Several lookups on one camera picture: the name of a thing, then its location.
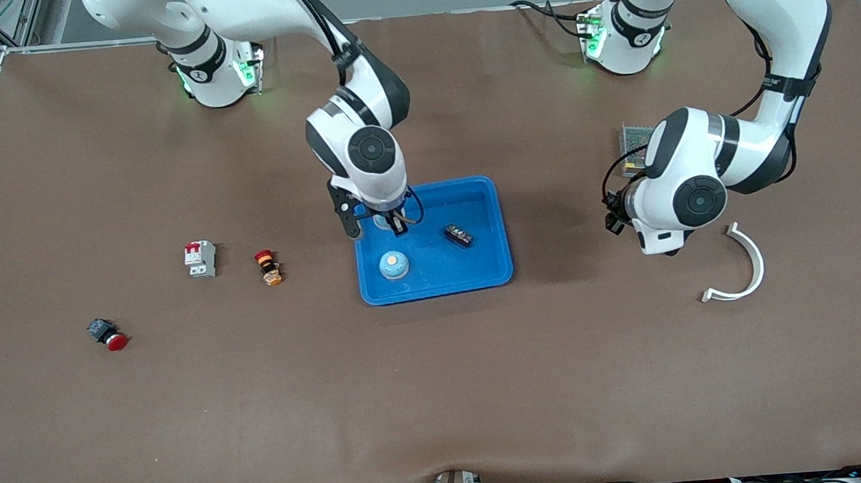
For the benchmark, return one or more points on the white curved pipe clamp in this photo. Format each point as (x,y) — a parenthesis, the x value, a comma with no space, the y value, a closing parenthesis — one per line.
(758,260)

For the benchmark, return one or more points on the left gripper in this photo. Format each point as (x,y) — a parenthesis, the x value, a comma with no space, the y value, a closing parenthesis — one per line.
(613,211)

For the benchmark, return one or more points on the red black emergency button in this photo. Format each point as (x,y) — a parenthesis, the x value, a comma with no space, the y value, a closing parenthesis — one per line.
(107,334)

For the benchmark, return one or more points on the blue plastic tray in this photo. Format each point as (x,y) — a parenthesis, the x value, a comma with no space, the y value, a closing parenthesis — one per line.
(435,203)

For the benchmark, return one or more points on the dark cylindrical capacitor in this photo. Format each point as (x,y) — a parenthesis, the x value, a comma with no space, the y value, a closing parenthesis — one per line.
(459,236)

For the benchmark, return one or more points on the brown table mat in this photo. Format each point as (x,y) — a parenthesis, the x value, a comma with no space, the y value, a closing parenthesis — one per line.
(186,425)

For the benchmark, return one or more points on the orange red push button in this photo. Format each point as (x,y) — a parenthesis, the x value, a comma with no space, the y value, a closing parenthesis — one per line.
(269,268)

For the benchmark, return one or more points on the white red circuit breaker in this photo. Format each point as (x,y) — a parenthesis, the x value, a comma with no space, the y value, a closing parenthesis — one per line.
(201,259)

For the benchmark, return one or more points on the metal mesh power supply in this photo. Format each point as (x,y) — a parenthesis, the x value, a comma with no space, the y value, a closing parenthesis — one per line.
(632,140)

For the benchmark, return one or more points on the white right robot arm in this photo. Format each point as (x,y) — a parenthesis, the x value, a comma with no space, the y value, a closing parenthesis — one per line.
(247,4)

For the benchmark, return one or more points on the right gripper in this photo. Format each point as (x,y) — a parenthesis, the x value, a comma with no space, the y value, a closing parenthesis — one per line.
(396,222)

